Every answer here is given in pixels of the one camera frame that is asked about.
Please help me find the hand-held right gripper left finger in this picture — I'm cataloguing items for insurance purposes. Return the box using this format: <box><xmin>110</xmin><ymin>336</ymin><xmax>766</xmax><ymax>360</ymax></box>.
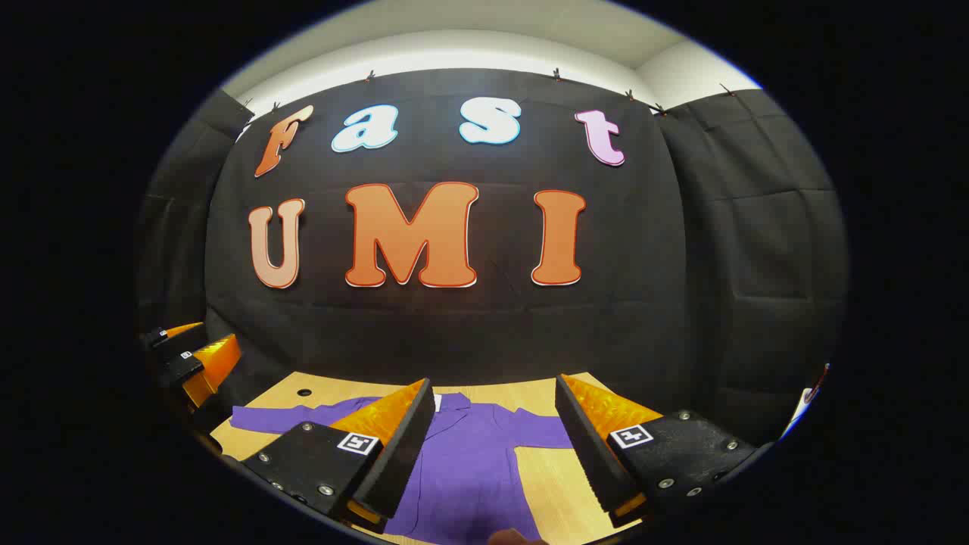
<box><xmin>241</xmin><ymin>377</ymin><xmax>438</xmax><ymax>531</ymax></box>

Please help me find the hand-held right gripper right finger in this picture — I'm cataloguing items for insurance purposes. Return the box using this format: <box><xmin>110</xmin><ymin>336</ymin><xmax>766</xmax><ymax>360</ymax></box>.
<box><xmin>555</xmin><ymin>373</ymin><xmax>758</xmax><ymax>528</ymax></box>

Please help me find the purple shirt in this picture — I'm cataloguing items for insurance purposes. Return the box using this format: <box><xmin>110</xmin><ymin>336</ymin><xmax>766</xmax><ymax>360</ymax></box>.
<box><xmin>229</xmin><ymin>392</ymin><xmax>576</xmax><ymax>545</ymax></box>

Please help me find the black backdrop cloth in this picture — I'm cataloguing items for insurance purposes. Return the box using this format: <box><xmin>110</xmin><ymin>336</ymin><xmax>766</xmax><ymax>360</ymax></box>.
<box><xmin>136</xmin><ymin>68</ymin><xmax>849</xmax><ymax>455</ymax></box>

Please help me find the white panel edge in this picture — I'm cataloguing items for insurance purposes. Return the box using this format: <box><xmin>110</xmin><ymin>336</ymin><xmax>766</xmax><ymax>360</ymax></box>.
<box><xmin>784</xmin><ymin>378</ymin><xmax>822</xmax><ymax>441</ymax></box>

